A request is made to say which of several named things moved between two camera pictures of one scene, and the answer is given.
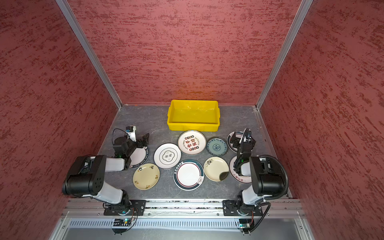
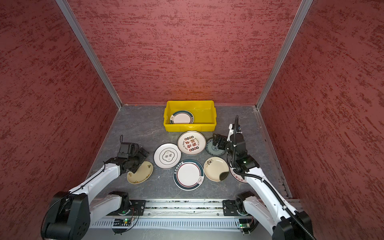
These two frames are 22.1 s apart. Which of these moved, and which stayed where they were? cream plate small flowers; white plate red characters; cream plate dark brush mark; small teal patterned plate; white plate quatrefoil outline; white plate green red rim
Moved: cream plate small flowers; white plate green red rim
Stayed: white plate red characters; white plate quatrefoil outline; cream plate dark brush mark; small teal patterned plate
